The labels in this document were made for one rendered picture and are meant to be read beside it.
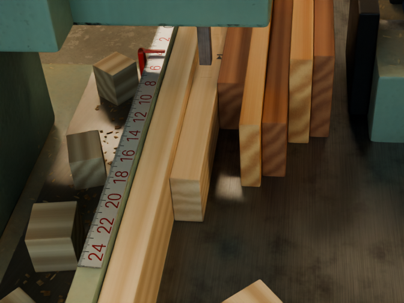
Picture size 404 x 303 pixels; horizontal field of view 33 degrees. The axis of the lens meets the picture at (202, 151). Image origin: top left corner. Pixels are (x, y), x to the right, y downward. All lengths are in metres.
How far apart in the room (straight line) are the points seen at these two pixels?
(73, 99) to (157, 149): 0.33
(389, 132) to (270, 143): 0.10
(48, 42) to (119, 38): 1.97
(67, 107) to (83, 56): 1.61
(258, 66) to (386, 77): 0.09
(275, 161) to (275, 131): 0.03
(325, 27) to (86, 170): 0.26
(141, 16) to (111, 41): 1.95
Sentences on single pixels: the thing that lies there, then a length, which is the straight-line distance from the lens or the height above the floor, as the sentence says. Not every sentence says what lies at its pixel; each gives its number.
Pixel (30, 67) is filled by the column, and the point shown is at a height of 0.89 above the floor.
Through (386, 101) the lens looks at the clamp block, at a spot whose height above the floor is 0.94.
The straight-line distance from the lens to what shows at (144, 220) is 0.40.
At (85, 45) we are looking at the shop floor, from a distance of 2.42.
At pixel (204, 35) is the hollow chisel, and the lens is 0.51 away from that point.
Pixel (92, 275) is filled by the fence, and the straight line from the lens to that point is 0.38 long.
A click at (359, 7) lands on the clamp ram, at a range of 0.51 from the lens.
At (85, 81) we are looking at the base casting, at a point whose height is 0.80.
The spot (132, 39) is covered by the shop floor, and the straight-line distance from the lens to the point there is 2.42.
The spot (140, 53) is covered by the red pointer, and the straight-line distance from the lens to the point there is 0.53.
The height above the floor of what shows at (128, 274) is 0.95.
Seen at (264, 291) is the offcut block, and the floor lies 0.93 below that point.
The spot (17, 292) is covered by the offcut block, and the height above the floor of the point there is 0.85.
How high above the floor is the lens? 1.24
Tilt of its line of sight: 41 degrees down
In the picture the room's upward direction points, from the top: 5 degrees counter-clockwise
